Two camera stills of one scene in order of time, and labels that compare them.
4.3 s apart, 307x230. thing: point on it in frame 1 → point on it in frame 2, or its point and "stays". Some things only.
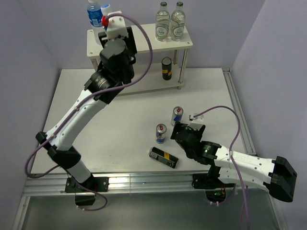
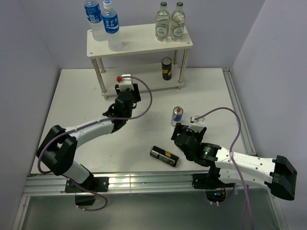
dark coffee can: (163, 156) stays
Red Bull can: (177, 115) stays
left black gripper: (129, 41) → (135, 93)
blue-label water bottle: (94, 13) stays
